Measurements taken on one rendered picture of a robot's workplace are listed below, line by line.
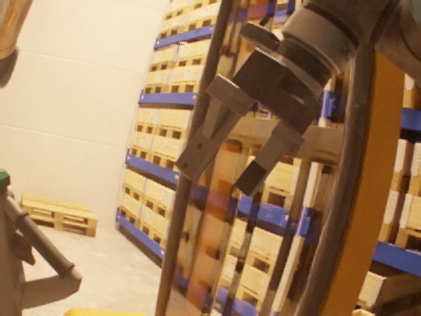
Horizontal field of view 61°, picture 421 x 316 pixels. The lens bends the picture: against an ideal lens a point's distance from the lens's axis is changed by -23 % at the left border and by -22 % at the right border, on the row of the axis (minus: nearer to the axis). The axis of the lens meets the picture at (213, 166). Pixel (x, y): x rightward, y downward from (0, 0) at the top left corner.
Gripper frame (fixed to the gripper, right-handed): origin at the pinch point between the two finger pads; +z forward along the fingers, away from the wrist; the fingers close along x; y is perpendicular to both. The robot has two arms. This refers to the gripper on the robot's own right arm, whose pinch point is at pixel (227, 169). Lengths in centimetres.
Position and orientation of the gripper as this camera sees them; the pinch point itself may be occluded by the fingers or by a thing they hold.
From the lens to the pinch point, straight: 50.9
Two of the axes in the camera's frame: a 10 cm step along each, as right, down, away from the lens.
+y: 6.5, 5.7, -5.0
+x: 4.9, 1.8, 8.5
